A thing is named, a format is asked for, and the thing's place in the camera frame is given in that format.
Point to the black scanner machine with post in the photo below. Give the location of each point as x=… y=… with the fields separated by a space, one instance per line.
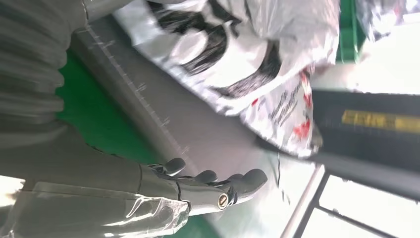
x=197 y=131

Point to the silver conveyor side rail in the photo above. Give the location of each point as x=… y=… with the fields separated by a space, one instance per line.
x=305 y=200

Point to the grey mailer bag red print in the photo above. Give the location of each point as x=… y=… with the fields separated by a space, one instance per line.
x=387 y=13

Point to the green conveyor belt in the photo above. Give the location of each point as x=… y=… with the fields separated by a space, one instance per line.
x=98 y=124

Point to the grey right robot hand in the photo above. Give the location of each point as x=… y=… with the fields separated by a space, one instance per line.
x=82 y=184

